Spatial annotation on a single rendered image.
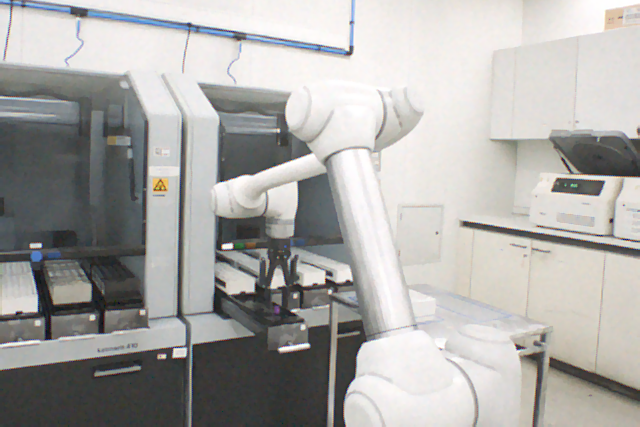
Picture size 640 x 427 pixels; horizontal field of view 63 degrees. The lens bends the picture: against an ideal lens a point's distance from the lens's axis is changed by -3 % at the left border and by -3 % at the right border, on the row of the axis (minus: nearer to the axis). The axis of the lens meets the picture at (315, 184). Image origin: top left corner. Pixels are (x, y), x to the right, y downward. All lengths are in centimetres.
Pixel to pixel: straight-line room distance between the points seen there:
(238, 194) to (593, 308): 257
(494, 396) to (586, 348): 260
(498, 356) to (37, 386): 131
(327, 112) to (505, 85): 335
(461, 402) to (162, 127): 127
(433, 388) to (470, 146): 337
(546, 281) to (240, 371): 233
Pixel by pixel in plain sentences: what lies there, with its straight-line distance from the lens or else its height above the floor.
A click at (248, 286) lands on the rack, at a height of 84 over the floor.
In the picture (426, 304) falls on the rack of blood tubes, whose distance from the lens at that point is 170.
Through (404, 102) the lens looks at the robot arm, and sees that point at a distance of 119.
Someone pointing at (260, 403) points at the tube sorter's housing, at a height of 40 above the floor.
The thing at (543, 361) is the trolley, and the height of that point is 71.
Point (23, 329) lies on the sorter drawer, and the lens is 177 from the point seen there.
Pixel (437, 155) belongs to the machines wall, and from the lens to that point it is 401.
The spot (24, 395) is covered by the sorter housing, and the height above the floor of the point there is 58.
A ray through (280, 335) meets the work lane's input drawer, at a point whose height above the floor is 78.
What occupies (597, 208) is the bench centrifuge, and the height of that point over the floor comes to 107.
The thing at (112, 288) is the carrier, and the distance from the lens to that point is 185.
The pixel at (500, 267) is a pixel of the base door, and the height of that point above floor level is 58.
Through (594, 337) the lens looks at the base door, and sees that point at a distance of 364.
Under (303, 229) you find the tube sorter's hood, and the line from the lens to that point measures 206.
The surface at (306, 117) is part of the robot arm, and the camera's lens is 108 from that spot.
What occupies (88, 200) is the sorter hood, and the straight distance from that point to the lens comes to 179.
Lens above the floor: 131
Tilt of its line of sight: 3 degrees down
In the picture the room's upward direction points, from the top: 2 degrees clockwise
